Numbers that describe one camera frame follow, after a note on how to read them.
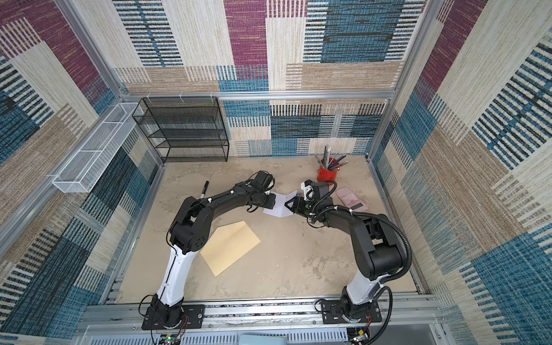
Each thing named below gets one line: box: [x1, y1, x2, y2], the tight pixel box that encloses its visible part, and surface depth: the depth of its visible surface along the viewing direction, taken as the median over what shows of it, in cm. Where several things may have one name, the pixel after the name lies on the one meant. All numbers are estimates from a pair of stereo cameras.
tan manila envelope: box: [199, 220, 261, 278], surface depth 93 cm
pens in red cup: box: [314, 144, 349, 171], surface depth 107 cm
